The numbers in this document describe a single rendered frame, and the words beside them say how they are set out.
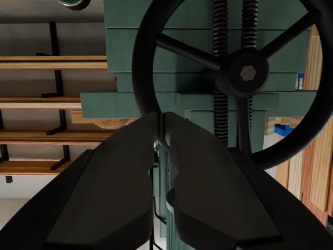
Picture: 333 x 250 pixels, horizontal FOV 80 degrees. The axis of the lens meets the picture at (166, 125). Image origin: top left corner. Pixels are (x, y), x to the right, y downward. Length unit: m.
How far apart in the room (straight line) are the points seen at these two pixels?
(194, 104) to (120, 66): 0.19
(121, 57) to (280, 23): 0.34
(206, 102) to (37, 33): 3.34
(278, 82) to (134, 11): 0.35
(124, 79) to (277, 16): 0.35
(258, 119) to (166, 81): 0.20
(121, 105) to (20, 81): 3.31
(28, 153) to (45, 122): 0.60
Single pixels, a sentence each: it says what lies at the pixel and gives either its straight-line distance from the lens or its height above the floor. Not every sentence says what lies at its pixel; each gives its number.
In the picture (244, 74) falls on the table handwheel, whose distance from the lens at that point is 0.27.
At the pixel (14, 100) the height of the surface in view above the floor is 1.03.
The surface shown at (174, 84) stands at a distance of 0.45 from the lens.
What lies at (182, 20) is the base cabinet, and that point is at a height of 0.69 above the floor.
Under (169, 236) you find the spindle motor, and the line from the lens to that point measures 0.77.
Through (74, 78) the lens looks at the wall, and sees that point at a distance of 3.29.
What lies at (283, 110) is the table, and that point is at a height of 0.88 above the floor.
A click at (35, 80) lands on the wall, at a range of 3.58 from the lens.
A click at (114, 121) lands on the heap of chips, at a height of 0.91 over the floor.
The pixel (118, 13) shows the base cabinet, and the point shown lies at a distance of 0.48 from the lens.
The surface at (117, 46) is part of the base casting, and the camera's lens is 0.46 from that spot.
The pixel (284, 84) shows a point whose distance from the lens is 0.53.
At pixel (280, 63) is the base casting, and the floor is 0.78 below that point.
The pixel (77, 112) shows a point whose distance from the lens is 0.66.
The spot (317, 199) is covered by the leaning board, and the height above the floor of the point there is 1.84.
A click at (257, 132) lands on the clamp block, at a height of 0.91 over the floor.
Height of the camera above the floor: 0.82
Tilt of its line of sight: 12 degrees up
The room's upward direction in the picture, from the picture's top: 180 degrees clockwise
